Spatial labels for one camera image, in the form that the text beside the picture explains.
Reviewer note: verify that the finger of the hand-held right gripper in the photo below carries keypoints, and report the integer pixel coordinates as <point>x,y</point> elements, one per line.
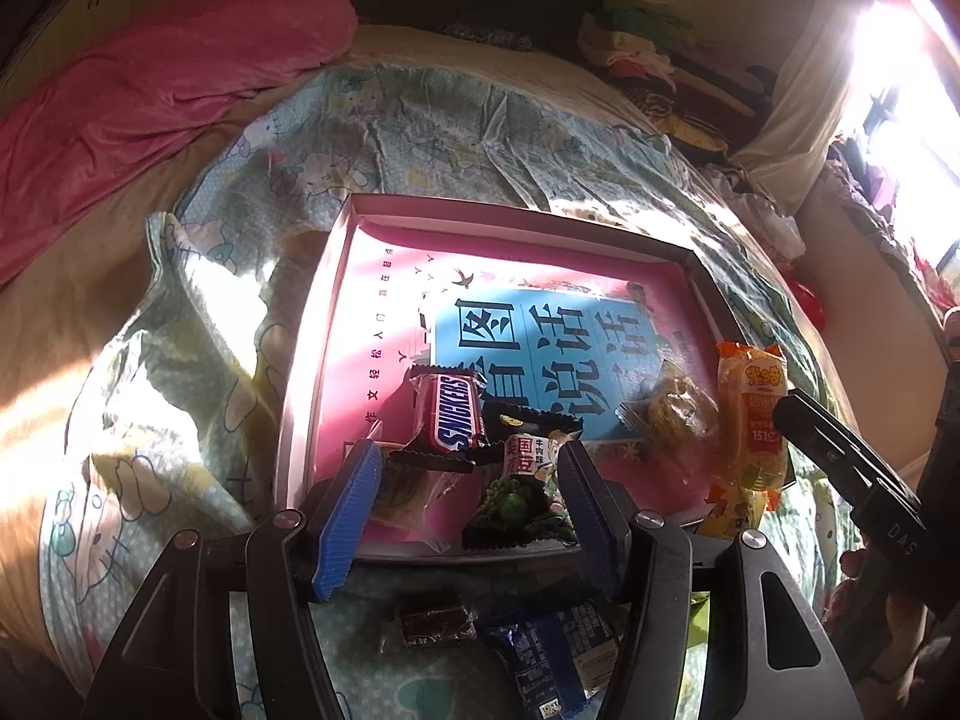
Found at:
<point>840,457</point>

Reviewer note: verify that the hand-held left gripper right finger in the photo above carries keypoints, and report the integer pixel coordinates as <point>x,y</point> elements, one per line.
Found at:
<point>589,525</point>

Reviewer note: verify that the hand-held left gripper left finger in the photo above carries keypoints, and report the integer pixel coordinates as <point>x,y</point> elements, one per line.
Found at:
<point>349,525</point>

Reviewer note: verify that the green candy packet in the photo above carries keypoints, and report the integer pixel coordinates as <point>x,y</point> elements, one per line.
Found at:
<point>525,465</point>

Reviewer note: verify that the orange rice cracker packet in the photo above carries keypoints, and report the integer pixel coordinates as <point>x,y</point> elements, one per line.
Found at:
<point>750,435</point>

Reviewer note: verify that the small brown candy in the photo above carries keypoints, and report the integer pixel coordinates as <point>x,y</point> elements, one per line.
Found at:
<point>435,624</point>

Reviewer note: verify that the blue cookie packet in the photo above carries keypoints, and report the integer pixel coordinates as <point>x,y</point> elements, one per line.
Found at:
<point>547,652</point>

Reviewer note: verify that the green and yellow snack packet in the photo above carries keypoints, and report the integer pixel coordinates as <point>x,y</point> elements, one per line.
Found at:
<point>697,619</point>

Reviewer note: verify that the brown chocolate bar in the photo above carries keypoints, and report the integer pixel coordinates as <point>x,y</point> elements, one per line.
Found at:
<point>450,416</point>

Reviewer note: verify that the shallow pink cardboard box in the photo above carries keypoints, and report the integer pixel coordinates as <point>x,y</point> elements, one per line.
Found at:
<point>352,330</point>

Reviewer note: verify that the person's right hand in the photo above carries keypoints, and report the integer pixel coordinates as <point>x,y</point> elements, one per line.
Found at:
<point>900,637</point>

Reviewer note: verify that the clear wrapped round cake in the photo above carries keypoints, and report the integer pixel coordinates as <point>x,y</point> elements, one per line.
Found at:
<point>409,499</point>

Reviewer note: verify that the clear wrapped flaky pastry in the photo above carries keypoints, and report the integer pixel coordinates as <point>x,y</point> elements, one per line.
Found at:
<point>667,409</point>

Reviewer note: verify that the white crumpled cloth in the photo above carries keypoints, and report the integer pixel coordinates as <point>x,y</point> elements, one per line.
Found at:
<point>765,217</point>

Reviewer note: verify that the floral frilled cloth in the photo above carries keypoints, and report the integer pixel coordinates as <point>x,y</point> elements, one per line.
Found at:
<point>877,195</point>

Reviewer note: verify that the beige bed sheet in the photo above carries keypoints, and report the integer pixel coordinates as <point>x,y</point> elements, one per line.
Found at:
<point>75,360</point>

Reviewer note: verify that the beige curtain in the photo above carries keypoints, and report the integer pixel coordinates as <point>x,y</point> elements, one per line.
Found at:
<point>810,105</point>

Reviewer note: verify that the window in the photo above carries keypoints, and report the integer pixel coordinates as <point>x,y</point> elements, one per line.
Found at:
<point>900,52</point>

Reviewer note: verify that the cartoon cat printed blanket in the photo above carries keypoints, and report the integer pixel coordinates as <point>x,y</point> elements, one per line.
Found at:
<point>450,127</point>

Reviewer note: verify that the pile of clothes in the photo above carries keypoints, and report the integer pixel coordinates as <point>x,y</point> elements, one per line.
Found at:
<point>660,60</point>

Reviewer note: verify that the pink blanket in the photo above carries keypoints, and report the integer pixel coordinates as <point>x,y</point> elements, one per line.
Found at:
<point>150,105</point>

